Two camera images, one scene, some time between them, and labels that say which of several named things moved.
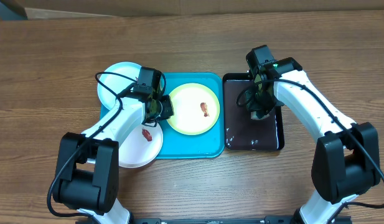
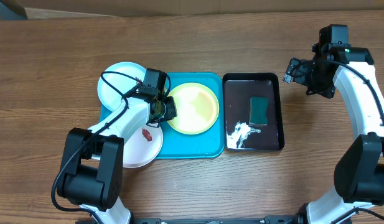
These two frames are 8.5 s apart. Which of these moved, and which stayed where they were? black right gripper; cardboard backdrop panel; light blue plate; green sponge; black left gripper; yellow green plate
Moved: black right gripper; green sponge
Stayed: cardboard backdrop panel; yellow green plate; black left gripper; light blue plate
